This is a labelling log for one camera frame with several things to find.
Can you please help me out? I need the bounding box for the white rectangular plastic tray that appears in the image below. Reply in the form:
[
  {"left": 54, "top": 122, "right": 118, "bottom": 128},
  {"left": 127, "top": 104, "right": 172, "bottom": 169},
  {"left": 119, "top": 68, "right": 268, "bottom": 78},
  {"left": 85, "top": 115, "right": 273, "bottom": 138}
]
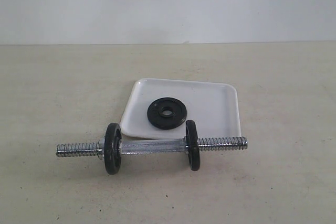
[{"left": 120, "top": 78, "right": 242, "bottom": 139}]

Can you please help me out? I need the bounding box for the chrome threaded dumbbell bar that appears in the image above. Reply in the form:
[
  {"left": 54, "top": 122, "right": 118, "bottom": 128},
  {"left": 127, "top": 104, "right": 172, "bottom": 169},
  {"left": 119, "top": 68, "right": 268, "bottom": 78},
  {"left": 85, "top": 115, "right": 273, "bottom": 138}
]
[{"left": 56, "top": 136, "right": 248, "bottom": 157}]

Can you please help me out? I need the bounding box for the black weight plate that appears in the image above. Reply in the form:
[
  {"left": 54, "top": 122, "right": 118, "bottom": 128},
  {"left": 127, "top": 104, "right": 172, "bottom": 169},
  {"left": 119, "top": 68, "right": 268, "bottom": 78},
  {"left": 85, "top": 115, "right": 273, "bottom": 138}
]
[{"left": 147, "top": 97, "right": 187, "bottom": 130}]

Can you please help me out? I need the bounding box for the chrome star collar nut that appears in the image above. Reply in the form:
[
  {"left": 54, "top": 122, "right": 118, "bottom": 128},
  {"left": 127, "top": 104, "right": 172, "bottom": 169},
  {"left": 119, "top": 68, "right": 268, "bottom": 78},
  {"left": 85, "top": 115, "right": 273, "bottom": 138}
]
[{"left": 98, "top": 137, "right": 105, "bottom": 160}]

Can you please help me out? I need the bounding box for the black plate with collar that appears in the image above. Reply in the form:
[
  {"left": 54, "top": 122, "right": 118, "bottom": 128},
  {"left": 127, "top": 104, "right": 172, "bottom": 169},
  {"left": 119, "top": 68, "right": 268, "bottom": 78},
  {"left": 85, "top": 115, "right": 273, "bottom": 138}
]
[{"left": 103, "top": 123, "right": 122, "bottom": 175}]

